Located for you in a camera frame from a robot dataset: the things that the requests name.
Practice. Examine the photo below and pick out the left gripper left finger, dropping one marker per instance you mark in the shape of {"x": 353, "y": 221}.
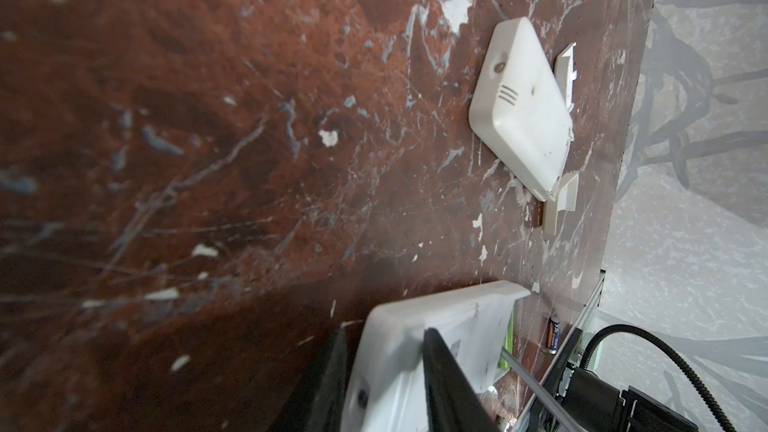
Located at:
{"x": 316, "y": 403}

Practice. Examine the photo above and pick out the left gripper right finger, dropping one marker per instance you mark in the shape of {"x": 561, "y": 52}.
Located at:
{"x": 451, "y": 403}

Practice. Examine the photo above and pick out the white remote control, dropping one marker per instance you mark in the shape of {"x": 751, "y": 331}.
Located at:
{"x": 386, "y": 389}
{"x": 517, "y": 109}

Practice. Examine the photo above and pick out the white battery cover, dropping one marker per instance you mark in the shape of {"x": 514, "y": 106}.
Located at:
{"x": 565, "y": 200}
{"x": 565, "y": 74}

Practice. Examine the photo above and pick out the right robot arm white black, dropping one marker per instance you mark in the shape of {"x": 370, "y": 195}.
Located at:
{"x": 595, "y": 405}

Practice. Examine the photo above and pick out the purple battery on table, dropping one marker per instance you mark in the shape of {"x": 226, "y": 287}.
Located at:
{"x": 552, "y": 339}

